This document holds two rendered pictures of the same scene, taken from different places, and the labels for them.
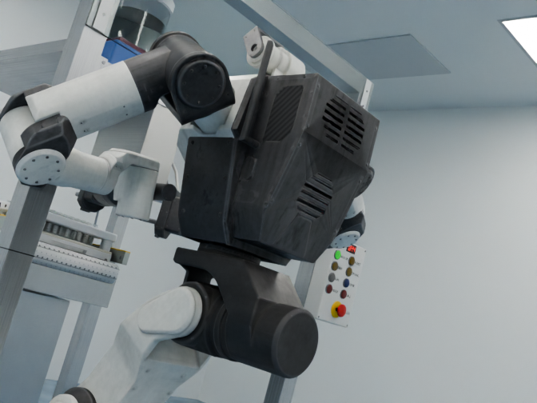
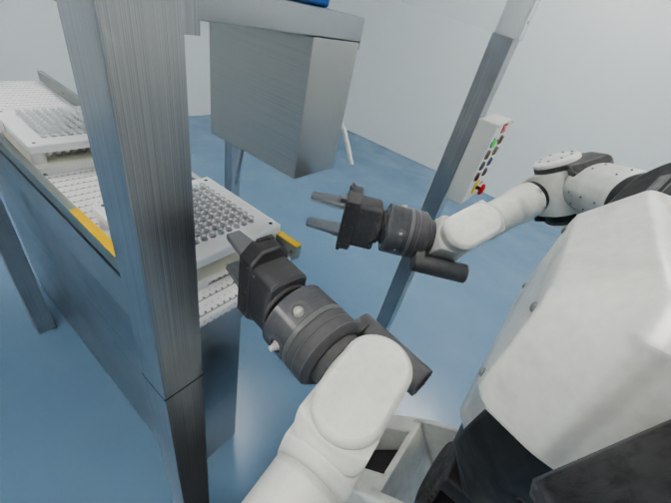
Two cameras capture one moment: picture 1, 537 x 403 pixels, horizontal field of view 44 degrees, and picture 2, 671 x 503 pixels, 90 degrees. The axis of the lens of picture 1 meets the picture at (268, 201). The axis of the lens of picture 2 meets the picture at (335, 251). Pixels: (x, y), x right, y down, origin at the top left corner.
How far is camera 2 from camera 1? 1.24 m
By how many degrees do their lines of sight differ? 47
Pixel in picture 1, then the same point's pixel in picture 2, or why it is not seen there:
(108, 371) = not seen: hidden behind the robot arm
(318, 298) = (465, 187)
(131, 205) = not seen: hidden behind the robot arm
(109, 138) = (234, 85)
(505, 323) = (523, 60)
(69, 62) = (100, 74)
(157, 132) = (320, 92)
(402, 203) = not seen: outside the picture
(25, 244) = (186, 377)
